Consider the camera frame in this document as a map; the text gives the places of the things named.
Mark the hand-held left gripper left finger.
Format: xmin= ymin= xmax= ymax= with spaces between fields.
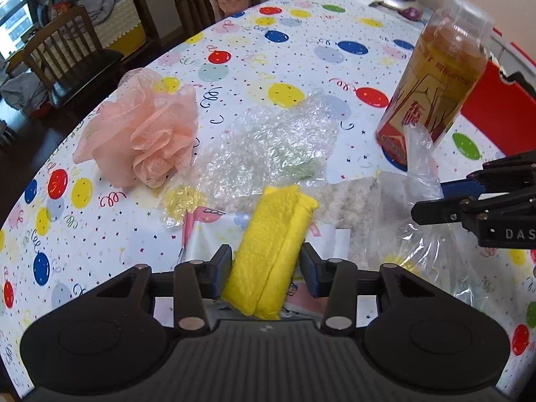
xmin=95 ymin=243 xmax=233 ymax=336

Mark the red cardboard box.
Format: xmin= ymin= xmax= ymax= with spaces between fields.
xmin=458 ymin=27 xmax=536 ymax=158

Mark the balloon print tablecloth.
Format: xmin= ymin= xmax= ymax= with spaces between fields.
xmin=0 ymin=0 xmax=536 ymax=402

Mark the clear bubble wrap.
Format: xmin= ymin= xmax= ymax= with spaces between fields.
xmin=161 ymin=94 xmax=353 ymax=229

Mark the large window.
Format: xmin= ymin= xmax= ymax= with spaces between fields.
xmin=0 ymin=0 xmax=33 ymax=62

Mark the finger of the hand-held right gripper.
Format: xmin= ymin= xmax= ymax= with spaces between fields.
xmin=410 ymin=184 xmax=536 ymax=227
xmin=439 ymin=152 xmax=536 ymax=197

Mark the clear plastic bag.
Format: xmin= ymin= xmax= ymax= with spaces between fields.
xmin=359 ymin=125 xmax=521 ymax=316

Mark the amber drink bottle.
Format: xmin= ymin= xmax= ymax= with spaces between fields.
xmin=375 ymin=0 xmax=496 ymax=173

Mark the pink mesh bath loofah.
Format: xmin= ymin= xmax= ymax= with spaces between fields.
xmin=72 ymin=68 xmax=200 ymax=189

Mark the small wooden stool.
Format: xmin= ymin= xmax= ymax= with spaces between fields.
xmin=0 ymin=119 xmax=16 ymax=147

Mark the wooden chair dark seat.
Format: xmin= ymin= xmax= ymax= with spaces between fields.
xmin=22 ymin=4 xmax=127 ymax=110

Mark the pink printed plastic packet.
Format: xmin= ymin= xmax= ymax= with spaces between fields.
xmin=180 ymin=204 xmax=351 ymax=320

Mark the grey cloth pile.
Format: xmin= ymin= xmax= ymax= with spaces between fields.
xmin=0 ymin=73 xmax=48 ymax=117

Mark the yellow cloth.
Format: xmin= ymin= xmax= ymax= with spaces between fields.
xmin=220 ymin=184 xmax=320 ymax=321

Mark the sofa with cream cover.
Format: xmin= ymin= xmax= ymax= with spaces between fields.
xmin=31 ymin=0 xmax=160 ymax=58

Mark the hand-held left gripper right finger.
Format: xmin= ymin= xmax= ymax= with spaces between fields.
xmin=300 ymin=242 xmax=455 ymax=337

